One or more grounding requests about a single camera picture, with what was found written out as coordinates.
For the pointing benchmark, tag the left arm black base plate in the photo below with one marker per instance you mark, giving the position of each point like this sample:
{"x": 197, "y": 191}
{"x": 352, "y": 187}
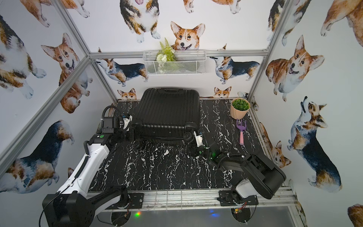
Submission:
{"x": 132, "y": 201}

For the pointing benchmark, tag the aluminium front rail frame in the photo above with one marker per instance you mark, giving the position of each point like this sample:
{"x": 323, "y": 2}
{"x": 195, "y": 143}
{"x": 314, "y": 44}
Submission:
{"x": 206, "y": 199}

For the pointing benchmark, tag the artificial fern with white flower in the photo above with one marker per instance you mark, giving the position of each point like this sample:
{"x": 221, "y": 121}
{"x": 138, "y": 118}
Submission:
{"x": 166, "y": 58}

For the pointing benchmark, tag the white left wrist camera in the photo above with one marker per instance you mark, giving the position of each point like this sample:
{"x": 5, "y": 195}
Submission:
{"x": 127, "y": 119}

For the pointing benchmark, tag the white wire wall basket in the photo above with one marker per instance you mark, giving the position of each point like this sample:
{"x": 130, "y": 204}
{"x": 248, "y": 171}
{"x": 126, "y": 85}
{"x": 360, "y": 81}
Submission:
{"x": 188, "y": 62}

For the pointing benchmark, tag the purple pink garden fork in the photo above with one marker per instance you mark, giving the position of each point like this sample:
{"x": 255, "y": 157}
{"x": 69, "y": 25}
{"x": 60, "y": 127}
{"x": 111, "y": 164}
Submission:
{"x": 241, "y": 126}

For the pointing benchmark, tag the green artificial succulent plant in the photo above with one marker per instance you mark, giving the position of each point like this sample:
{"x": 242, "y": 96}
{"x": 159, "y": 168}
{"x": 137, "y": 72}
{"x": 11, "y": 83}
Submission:
{"x": 241, "y": 105}

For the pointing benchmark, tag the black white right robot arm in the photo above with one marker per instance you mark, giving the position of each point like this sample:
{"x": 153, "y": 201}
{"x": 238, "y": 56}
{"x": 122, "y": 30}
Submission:
{"x": 263, "y": 176}

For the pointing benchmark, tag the peach plastic flower pot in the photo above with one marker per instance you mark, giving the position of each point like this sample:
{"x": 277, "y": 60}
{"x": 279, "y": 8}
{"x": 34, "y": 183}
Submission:
{"x": 235, "y": 114}

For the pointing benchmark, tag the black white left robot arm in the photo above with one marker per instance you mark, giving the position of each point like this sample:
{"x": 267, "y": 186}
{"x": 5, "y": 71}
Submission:
{"x": 70, "y": 205}

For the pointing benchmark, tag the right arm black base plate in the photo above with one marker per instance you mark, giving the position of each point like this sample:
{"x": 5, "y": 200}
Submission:
{"x": 232, "y": 198}

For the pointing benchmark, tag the black hard-shell suitcase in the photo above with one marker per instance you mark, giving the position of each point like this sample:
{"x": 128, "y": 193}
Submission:
{"x": 167, "y": 115}

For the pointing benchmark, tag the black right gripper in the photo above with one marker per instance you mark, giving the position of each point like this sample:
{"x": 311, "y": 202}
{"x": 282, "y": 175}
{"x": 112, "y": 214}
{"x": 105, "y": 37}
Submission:
{"x": 195, "y": 151}

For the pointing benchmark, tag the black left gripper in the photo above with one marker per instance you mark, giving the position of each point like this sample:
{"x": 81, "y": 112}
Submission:
{"x": 130, "y": 133}

